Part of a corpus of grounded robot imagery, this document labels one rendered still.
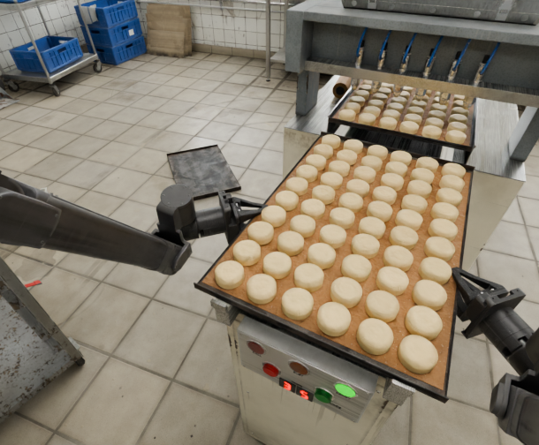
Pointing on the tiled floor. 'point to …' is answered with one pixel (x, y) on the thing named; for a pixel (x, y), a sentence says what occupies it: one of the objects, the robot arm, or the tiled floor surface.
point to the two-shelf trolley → (35, 47)
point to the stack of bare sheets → (203, 171)
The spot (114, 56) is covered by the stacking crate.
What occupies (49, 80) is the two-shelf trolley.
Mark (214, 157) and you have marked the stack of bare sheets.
